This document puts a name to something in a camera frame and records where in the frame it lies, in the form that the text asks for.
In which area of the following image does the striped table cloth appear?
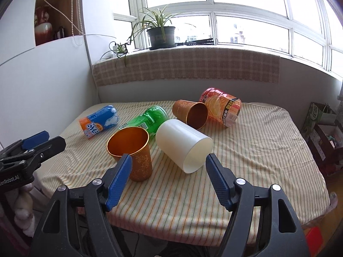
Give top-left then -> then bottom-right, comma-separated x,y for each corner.
35,103 -> 330,246

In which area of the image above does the green paper bag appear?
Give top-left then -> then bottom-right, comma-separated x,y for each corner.
301,102 -> 337,140

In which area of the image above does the gloved left hand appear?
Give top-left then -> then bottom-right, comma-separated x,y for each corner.
5,183 -> 35,237

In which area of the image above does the black power strip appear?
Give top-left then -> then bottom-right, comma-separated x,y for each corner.
175,38 -> 215,46

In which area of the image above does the brown Rongzhuang paper cup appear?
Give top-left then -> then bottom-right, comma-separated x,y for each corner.
106,127 -> 152,182

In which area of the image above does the white cable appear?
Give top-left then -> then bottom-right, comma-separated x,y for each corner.
38,0 -> 117,41

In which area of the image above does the blue orange drink cup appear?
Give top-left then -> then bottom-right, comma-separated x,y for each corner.
78,105 -> 120,139

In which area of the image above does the potted spider plant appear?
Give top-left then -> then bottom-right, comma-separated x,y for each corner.
100,5 -> 180,65

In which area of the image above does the red white vase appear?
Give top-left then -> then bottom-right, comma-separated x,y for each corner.
34,5 -> 53,45

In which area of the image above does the dark cardboard box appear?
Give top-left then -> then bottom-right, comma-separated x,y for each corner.
308,124 -> 342,176

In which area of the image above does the red noodle cup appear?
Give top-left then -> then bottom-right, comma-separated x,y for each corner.
199,88 -> 242,127

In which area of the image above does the plaid windowsill blanket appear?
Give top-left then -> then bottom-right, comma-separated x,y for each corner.
92,46 -> 280,87

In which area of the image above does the white plastic cup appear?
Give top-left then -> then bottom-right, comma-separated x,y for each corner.
155,119 -> 214,173

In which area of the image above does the wooden shelf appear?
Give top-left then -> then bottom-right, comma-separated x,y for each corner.
35,0 -> 84,41

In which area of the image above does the brown cup with white band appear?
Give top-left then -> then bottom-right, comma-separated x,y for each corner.
172,100 -> 209,130

